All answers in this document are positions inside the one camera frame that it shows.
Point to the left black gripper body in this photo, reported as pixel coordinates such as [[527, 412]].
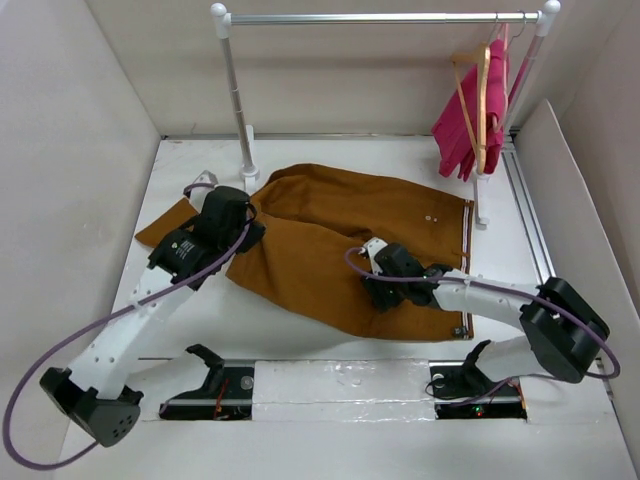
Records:
[[255, 234]]

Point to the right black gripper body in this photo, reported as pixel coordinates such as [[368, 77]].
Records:
[[386, 292]]

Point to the brown trousers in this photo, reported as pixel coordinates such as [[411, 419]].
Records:
[[313, 214]]

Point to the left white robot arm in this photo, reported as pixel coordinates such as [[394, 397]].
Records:
[[92, 391]]

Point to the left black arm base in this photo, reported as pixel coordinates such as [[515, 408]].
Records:
[[225, 394]]

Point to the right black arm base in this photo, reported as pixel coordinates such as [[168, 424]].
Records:
[[463, 392]]

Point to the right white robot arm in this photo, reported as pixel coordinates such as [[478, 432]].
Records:
[[560, 333]]

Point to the wooden clothes hanger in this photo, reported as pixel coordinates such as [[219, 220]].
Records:
[[480, 57]]

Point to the pink clothes hanger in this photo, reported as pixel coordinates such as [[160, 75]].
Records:
[[499, 122]]

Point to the silver and white clothes rack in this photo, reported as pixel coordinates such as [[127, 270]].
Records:
[[223, 20]]

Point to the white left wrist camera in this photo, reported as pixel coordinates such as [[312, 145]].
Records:
[[205, 180]]

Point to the aluminium rail on right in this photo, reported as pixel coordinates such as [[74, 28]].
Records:
[[541, 258]]

